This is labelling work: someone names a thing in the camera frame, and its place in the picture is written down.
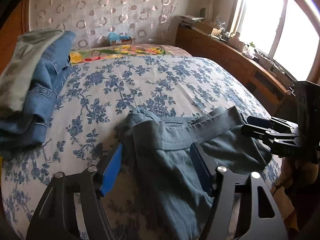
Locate pink bottle on sill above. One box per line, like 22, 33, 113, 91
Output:
229, 32, 241, 50

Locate circle patterned curtain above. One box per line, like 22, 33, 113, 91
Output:
29, 0, 202, 49

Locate blue floral bed cover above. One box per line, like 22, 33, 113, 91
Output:
2, 55, 269, 239

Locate person right hand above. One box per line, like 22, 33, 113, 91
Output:
277, 157, 292, 189

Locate cardboard box with blue cloth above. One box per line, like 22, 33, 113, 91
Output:
107, 32, 135, 46

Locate folded blue jeans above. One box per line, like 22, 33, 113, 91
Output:
1, 31, 76, 159

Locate wooden window side cabinet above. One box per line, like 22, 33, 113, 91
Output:
175, 24, 297, 120

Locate wooden wardrobe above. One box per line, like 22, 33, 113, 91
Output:
0, 0, 29, 73

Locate teal blue shorts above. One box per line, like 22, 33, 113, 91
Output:
115, 107, 272, 239

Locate colourful floral blanket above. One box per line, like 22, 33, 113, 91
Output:
68, 44, 193, 66

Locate stack of papers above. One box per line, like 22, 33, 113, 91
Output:
179, 15, 205, 25

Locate folded grey green pants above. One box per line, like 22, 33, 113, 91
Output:
1, 29, 65, 117

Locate window with brown frame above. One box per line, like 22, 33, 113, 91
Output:
233, 0, 319, 81

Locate cardboard box on cabinet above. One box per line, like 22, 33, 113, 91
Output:
193, 22, 224, 36

